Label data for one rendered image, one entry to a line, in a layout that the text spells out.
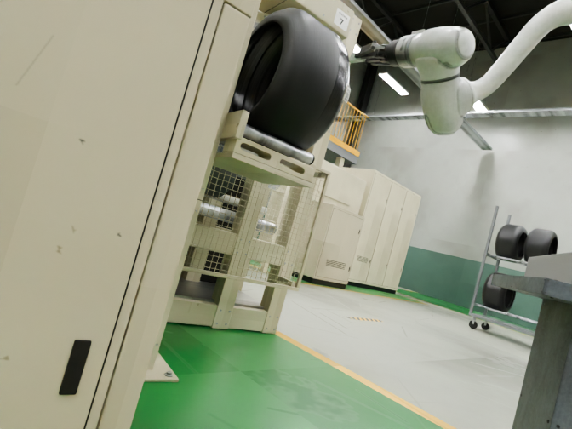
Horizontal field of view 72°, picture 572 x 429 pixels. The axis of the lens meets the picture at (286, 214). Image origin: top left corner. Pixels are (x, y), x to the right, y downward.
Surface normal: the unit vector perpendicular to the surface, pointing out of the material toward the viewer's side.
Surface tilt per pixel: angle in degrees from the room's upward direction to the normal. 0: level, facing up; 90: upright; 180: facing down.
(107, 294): 90
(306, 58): 87
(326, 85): 98
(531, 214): 90
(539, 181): 90
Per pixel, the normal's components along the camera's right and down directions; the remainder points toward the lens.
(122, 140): 0.57, 0.11
